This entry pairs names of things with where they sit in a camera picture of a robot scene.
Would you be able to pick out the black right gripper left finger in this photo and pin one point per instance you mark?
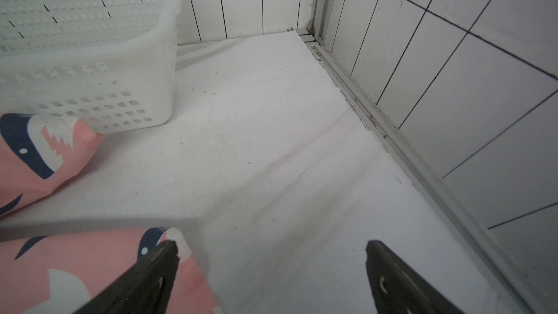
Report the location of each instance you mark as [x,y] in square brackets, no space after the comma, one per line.
[145,288]

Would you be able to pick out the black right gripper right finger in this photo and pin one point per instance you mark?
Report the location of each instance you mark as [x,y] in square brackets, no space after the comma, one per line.
[397,288]

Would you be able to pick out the pink shark print shorts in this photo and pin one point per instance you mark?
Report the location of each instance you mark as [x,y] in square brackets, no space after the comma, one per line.
[61,273]

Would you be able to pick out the white perforated plastic basket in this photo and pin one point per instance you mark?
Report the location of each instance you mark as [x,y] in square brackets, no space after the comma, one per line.
[109,62]

